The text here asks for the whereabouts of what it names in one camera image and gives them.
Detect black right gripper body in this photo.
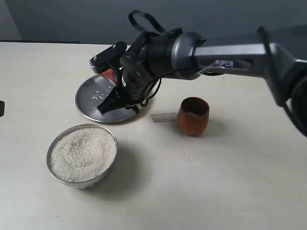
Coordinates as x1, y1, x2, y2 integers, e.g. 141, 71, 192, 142
116, 32, 160, 101

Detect brown wooden cup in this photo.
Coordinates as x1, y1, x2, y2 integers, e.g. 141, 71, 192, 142
177, 97, 210, 136

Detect red wooden spoon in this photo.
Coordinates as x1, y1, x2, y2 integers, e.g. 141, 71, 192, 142
101, 69, 117, 84

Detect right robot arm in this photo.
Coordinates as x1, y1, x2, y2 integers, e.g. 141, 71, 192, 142
97, 25, 307, 135

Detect white uncooked rice grains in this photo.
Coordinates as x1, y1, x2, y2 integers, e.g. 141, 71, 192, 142
49, 127, 117, 183

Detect steel bowl of rice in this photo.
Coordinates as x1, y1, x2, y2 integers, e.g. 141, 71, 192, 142
46, 124, 118, 189

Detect round steel plate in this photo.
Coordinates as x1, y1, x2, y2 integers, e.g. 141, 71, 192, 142
75, 74, 145, 124

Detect clear tape strip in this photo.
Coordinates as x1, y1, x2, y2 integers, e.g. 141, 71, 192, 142
151, 113, 177, 123

